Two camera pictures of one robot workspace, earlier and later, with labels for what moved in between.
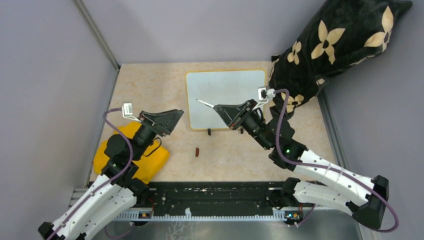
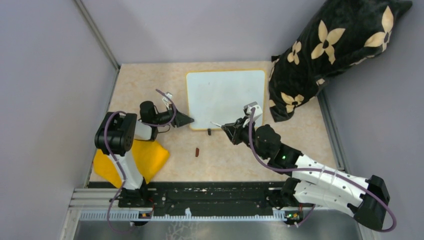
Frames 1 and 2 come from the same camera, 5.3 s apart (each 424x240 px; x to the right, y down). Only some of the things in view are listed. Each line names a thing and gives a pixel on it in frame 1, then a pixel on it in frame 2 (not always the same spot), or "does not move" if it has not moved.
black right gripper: [235, 115] to [235, 130]
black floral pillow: [338, 33] does not move
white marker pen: [205, 103] to [216, 124]
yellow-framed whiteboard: [218, 87] does not move
